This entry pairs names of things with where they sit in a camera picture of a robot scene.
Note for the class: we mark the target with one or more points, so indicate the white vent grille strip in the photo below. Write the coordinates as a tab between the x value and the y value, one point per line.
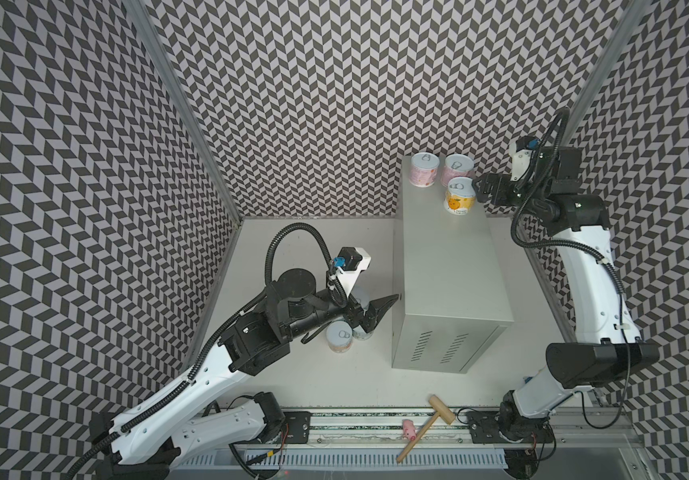
385	460

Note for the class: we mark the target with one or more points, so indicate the pink label can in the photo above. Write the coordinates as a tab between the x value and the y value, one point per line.
457	165
424	169

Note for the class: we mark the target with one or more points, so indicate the aluminium rail frame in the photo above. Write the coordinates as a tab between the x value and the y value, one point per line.
583	436

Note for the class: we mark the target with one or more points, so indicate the grey metal cabinet box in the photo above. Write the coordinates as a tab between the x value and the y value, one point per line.
454	303

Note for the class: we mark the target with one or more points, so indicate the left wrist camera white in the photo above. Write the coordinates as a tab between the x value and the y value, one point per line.
349	264

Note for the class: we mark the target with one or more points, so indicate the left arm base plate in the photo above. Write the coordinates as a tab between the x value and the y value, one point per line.
293	427

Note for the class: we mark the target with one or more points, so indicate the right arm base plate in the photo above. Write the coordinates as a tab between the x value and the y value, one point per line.
487	427

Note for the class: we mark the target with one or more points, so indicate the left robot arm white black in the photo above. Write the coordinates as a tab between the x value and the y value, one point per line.
151	439

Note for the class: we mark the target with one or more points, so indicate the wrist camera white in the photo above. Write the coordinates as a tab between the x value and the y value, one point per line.
349	264
521	152

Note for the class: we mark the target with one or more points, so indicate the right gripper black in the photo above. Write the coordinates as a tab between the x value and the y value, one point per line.
494	188

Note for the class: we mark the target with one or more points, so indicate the can teal label right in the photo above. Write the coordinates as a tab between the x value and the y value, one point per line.
360	333

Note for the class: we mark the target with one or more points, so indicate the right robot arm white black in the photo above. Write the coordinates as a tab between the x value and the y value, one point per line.
552	212

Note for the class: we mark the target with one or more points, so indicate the small pink toy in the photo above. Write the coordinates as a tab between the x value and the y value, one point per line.
409	430

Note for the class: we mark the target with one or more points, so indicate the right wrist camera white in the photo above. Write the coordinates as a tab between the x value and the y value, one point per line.
521	152

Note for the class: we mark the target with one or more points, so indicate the wooden mallet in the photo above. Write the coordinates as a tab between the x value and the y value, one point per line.
441	412

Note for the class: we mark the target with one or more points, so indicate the orange label can front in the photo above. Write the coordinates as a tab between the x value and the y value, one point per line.
460	196

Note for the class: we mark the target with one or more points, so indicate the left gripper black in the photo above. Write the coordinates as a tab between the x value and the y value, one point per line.
371	316

